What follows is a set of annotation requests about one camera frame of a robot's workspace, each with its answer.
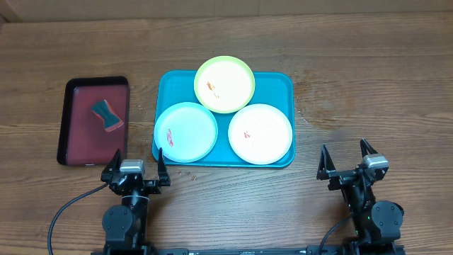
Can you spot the light blue plate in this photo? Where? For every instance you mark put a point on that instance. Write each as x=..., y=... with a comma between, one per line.
x=185, y=132

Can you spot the black red-lined tray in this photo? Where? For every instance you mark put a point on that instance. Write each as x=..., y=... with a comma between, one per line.
x=82, y=139

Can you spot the teal plastic tray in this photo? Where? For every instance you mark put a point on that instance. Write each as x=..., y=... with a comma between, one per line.
x=272, y=88

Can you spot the red sponge with dark scourer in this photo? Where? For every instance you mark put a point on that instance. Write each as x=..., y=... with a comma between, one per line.
x=104, y=111

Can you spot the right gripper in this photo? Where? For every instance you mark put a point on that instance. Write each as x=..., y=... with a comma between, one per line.
x=339, y=177

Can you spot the green plate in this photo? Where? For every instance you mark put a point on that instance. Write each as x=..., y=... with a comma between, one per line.
x=224, y=84

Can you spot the white plate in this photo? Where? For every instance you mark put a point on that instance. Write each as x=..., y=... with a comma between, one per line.
x=260, y=134

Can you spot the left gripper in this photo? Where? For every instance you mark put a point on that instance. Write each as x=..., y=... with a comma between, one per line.
x=153, y=186

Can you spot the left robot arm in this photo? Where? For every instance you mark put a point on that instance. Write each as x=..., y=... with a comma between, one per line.
x=125, y=225

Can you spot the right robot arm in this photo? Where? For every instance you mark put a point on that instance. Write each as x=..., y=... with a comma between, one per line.
x=377, y=223

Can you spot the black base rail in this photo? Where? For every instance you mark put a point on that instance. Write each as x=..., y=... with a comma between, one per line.
x=309, y=250

